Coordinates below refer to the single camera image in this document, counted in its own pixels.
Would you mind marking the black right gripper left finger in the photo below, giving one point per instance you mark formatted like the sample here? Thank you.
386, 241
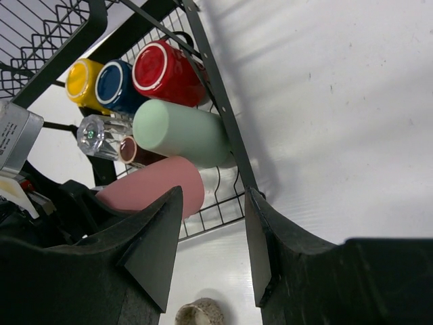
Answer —
121, 275

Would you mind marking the small brown glass jar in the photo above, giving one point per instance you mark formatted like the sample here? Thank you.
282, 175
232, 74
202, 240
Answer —
202, 311

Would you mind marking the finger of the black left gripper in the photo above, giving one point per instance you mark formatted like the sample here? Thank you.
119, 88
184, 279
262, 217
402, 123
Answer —
84, 219

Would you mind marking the red mug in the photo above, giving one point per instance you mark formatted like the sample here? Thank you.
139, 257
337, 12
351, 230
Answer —
161, 71

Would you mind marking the black wire dish rack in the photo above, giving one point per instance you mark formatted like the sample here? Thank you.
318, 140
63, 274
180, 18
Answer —
41, 39

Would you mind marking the clear glass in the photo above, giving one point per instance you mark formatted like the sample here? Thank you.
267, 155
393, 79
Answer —
100, 136

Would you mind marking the black metal mug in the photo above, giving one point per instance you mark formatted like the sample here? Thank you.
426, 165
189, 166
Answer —
131, 154

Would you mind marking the dark blue mug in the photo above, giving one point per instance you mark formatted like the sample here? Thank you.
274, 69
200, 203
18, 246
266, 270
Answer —
114, 89

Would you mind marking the yellow ceramic mug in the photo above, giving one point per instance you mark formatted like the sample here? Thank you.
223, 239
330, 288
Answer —
80, 84

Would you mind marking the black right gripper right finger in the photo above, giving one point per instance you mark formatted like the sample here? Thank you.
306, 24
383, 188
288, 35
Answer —
300, 278

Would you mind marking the green plastic cup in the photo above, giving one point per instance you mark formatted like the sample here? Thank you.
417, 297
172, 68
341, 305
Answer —
171, 129

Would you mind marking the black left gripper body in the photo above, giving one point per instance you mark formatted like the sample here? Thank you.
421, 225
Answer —
34, 209

